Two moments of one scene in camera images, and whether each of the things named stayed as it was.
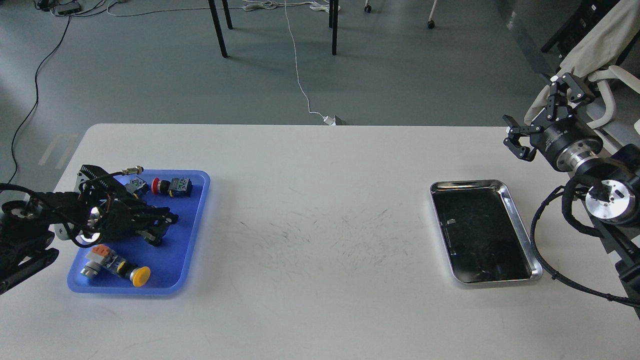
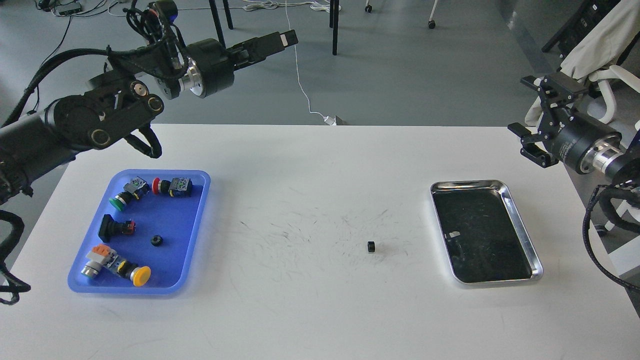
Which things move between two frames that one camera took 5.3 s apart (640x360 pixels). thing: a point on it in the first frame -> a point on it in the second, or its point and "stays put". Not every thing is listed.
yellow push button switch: x=139 y=276 stays put
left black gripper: x=105 y=221 -> x=210 y=67
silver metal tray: x=482 y=234 stays put
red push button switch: x=176 y=187 stays put
